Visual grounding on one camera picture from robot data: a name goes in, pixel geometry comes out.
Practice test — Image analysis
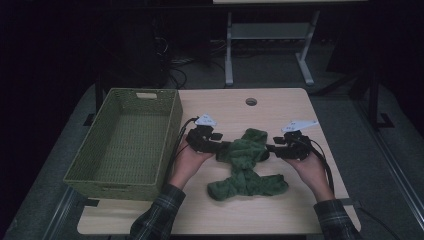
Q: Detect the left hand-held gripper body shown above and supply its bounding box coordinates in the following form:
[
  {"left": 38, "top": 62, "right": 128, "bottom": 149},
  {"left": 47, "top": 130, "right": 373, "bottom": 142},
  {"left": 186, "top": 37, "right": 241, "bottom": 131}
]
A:
[{"left": 185, "top": 113, "right": 218, "bottom": 154}]

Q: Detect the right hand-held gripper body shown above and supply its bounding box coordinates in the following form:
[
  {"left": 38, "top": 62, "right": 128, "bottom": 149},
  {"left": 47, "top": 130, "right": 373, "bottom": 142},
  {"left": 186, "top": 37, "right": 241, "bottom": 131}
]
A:
[{"left": 280, "top": 119, "right": 320, "bottom": 161}]

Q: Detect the green plush dinosaur costume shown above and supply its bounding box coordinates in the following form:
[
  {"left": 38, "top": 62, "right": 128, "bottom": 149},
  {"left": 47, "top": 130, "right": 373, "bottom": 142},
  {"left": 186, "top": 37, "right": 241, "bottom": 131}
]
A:
[{"left": 207, "top": 128, "right": 290, "bottom": 202}]

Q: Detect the green woven basket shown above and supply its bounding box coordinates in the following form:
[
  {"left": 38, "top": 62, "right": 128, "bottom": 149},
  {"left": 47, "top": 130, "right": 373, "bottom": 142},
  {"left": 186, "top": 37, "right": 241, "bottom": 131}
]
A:
[{"left": 63, "top": 87, "right": 184, "bottom": 202}]

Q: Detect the person's left hand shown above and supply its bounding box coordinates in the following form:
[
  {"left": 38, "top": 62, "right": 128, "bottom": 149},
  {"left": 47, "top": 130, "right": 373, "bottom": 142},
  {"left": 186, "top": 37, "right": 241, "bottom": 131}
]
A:
[{"left": 169, "top": 135, "right": 215, "bottom": 190}]

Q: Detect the person's right hand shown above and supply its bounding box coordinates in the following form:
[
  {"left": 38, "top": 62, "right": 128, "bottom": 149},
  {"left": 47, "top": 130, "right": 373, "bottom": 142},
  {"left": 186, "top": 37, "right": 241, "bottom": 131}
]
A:
[{"left": 284, "top": 150, "right": 335, "bottom": 203}]

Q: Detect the black stand with foot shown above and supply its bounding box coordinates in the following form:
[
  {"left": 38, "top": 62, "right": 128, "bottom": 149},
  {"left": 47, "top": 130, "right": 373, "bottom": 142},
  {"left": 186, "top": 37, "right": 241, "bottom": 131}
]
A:
[
  {"left": 365, "top": 66, "right": 396, "bottom": 131},
  {"left": 82, "top": 74, "right": 105, "bottom": 127}
]

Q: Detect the grey metal stand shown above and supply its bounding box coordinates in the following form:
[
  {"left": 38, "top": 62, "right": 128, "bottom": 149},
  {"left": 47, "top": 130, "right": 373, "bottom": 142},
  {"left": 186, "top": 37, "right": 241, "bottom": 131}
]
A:
[{"left": 224, "top": 9, "right": 321, "bottom": 87}]

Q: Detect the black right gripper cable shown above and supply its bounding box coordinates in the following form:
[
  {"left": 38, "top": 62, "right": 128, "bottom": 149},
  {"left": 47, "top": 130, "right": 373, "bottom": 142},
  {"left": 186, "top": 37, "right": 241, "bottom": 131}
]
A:
[{"left": 300, "top": 137, "right": 336, "bottom": 195}]

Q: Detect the bundle of floor cables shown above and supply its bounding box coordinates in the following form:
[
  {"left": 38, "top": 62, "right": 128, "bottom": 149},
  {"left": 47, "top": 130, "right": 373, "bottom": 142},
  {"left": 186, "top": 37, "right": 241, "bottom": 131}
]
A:
[{"left": 152, "top": 35, "right": 228, "bottom": 90}]

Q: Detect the metal floor rail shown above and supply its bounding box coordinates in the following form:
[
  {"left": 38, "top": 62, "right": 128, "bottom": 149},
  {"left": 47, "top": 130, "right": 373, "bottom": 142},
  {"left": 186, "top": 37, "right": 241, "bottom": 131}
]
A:
[
  {"left": 42, "top": 185, "right": 78, "bottom": 240},
  {"left": 352, "top": 99, "right": 424, "bottom": 232}
]

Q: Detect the black floor cable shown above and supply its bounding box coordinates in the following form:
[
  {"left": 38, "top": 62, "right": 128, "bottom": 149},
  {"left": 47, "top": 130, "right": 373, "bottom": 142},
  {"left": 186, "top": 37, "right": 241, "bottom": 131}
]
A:
[{"left": 357, "top": 206, "right": 402, "bottom": 240}]

